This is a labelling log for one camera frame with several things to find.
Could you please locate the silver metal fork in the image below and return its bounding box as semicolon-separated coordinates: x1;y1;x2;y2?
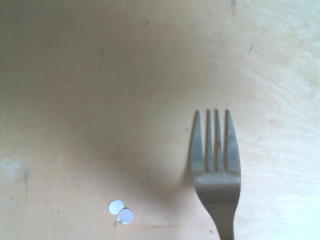
191;108;242;240

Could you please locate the large open wooden drawer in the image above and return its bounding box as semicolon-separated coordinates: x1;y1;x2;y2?
0;0;320;240

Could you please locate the white paper dot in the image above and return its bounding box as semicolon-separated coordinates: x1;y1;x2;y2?
116;207;135;225
108;199;125;215

